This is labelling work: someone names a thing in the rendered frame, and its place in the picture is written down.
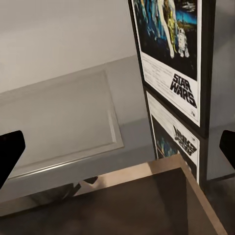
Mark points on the poster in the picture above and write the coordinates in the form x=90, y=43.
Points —
x=174, y=42

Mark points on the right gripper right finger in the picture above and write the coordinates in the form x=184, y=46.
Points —
x=227, y=146

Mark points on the drop in sink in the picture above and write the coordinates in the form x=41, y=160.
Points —
x=62, y=123

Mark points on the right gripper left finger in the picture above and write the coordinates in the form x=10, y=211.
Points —
x=12, y=146

